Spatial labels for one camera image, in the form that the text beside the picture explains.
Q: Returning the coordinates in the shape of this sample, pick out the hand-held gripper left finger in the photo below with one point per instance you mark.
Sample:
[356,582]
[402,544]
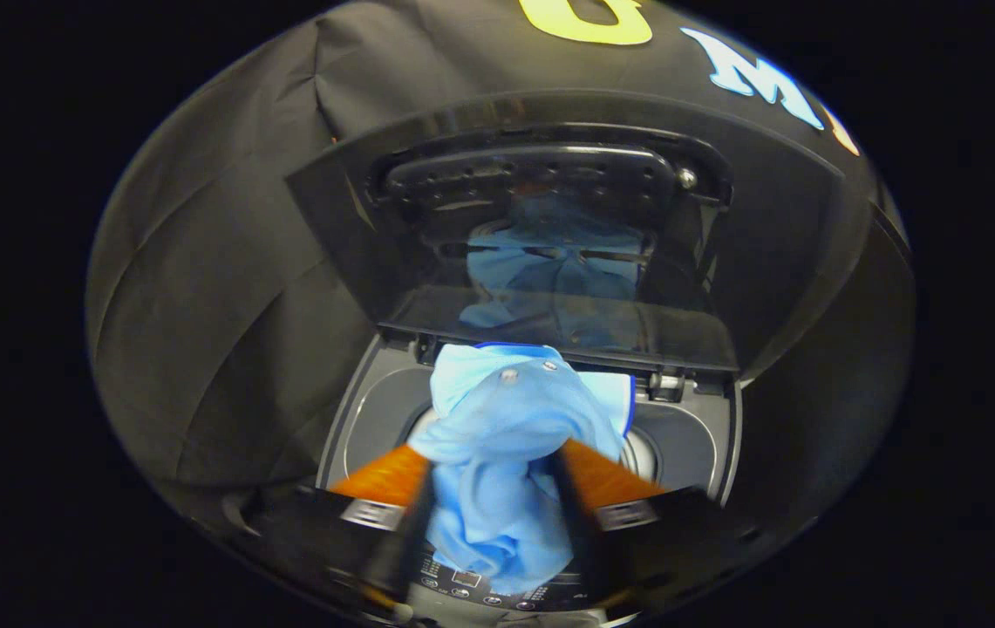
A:
[405,541]

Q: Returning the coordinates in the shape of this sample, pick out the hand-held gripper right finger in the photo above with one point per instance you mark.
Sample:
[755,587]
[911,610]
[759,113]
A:
[589,541]

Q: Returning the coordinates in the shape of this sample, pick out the light blue polo shirt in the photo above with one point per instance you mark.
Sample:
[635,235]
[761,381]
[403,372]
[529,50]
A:
[497,436]

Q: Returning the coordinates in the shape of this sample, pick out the black washing machine lid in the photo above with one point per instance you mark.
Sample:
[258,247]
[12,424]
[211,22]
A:
[776,244]

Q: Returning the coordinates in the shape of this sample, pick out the black backdrop cloth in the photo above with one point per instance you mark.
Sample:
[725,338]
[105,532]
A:
[218,305]

